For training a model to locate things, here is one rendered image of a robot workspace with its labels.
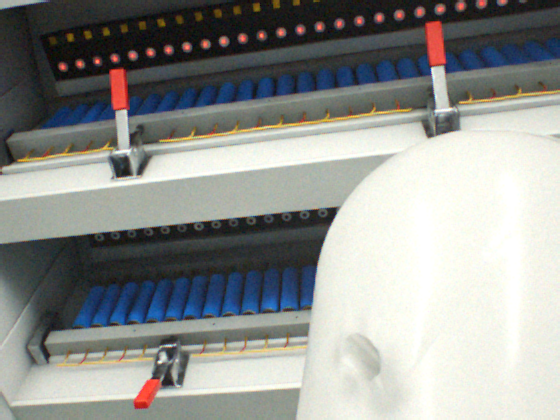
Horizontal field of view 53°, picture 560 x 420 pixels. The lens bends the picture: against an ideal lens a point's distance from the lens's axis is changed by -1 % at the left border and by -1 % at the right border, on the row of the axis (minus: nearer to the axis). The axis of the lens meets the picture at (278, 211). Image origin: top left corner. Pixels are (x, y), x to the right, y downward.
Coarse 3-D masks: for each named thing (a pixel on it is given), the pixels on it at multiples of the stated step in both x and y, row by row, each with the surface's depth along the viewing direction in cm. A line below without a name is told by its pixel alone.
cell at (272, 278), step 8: (272, 272) 61; (264, 280) 61; (272, 280) 60; (280, 280) 61; (264, 288) 59; (272, 288) 59; (264, 296) 58; (272, 296) 58; (264, 304) 57; (272, 304) 57
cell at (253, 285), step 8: (256, 272) 62; (248, 280) 61; (256, 280) 60; (248, 288) 59; (256, 288) 59; (248, 296) 58; (256, 296) 58; (248, 304) 57; (256, 304) 58; (256, 312) 57
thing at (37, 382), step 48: (192, 240) 65; (240, 240) 65; (288, 240) 65; (48, 288) 62; (48, 336) 58; (0, 384) 52; (48, 384) 55; (96, 384) 54; (192, 384) 52; (240, 384) 51; (288, 384) 50
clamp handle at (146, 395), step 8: (160, 360) 52; (168, 360) 52; (160, 368) 51; (168, 368) 51; (152, 376) 50; (160, 376) 49; (144, 384) 48; (152, 384) 48; (144, 392) 46; (152, 392) 47; (136, 400) 45; (144, 400) 45; (152, 400) 46; (136, 408) 45; (144, 408) 45
